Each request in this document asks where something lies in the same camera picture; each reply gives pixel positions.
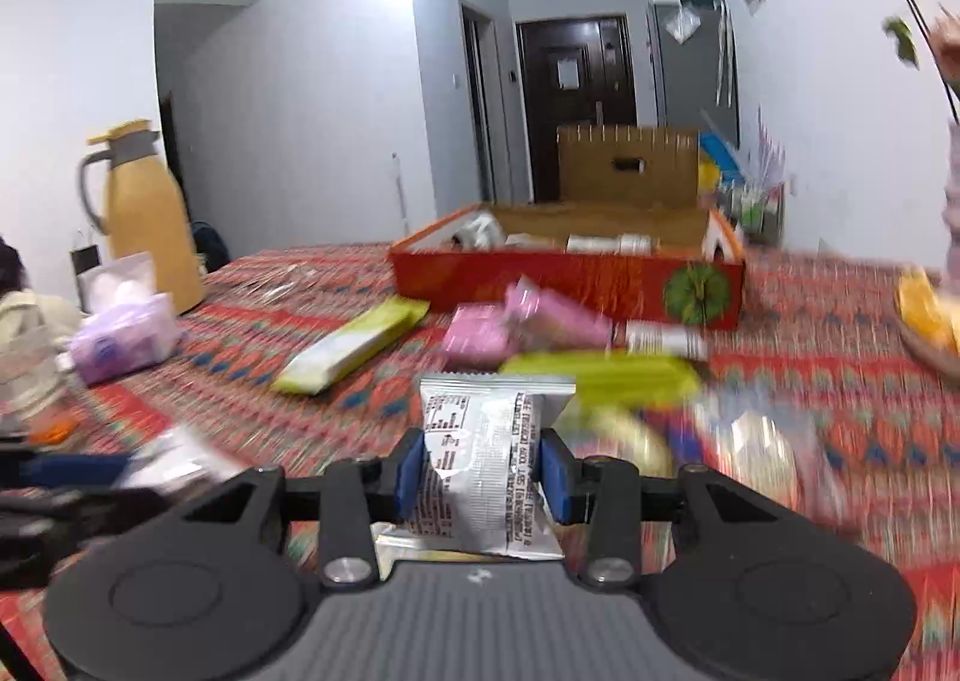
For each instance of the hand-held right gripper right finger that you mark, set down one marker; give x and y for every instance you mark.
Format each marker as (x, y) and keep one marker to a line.
(556, 478)

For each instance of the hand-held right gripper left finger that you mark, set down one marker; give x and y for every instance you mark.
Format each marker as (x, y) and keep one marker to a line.
(409, 475)

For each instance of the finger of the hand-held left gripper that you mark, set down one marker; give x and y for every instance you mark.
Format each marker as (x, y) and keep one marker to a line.
(75, 469)
(90, 505)

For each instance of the silver snack packet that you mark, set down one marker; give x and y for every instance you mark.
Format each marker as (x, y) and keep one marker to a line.
(172, 460)
(480, 441)

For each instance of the yellow snack packet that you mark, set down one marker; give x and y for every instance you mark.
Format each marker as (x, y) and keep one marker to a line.
(622, 433)

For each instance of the pink snack packet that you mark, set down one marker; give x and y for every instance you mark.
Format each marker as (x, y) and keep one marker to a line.
(562, 321)
(472, 336)

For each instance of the white snack packet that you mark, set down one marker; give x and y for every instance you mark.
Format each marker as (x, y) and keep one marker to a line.
(667, 340)

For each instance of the red cardboard box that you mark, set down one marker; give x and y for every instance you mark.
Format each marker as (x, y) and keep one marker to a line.
(562, 283)

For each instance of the clear snack packet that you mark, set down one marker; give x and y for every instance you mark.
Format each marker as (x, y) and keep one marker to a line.
(757, 441)

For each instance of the pile of snack packets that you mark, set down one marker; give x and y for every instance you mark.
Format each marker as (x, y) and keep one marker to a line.
(607, 244)

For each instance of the bright green snack packet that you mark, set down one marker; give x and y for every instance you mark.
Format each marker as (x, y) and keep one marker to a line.
(622, 377)

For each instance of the purple tissue pack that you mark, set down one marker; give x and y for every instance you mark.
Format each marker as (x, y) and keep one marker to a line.
(124, 343)

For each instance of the pale yellow-green snack packet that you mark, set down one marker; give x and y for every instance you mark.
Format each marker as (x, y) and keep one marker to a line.
(349, 347)

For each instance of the black paper bag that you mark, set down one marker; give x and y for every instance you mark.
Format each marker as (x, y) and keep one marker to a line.
(86, 268)

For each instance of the yellow thermos jug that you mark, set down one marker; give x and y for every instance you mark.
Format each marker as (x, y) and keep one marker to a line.
(142, 231)

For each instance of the dark backpack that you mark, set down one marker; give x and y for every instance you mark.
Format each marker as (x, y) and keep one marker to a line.
(210, 250)

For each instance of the cluttered storage rack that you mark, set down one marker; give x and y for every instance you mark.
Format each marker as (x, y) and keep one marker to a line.
(742, 201)

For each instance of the dark entrance door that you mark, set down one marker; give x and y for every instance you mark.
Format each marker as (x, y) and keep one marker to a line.
(577, 126)

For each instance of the dark side door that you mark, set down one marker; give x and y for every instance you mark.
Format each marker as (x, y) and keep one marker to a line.
(480, 111)

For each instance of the brown plate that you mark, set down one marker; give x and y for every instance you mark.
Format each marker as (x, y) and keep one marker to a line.
(930, 360)

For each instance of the grey refrigerator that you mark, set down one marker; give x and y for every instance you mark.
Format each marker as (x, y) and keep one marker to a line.
(690, 88)

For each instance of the white paper sheet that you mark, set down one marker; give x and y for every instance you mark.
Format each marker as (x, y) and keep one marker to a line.
(682, 25)

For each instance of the tall pink ceramic vase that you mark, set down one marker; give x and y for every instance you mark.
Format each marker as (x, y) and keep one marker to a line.
(954, 201)

